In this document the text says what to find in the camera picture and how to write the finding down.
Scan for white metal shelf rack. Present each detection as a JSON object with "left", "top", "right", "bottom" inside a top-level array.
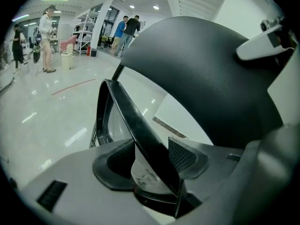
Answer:
[{"left": 74, "top": 8, "right": 100, "bottom": 56}]

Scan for black folding chair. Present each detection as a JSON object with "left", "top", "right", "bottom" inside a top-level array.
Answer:
[{"left": 89, "top": 16, "right": 285, "bottom": 219}]

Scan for beige trash bin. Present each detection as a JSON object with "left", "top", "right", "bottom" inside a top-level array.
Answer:
[{"left": 60, "top": 44, "right": 75, "bottom": 70}]

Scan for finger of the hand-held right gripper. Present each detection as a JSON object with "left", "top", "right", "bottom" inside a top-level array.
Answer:
[{"left": 235, "top": 23, "right": 295, "bottom": 61}]

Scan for red floor tape line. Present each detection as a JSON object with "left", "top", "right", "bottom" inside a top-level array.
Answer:
[{"left": 51, "top": 78, "right": 97, "bottom": 96}]

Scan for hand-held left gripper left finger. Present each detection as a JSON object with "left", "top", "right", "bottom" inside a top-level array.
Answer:
[{"left": 20, "top": 138, "right": 165, "bottom": 225}]

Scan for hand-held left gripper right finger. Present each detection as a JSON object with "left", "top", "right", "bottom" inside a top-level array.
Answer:
[{"left": 168, "top": 136, "right": 245, "bottom": 204}]

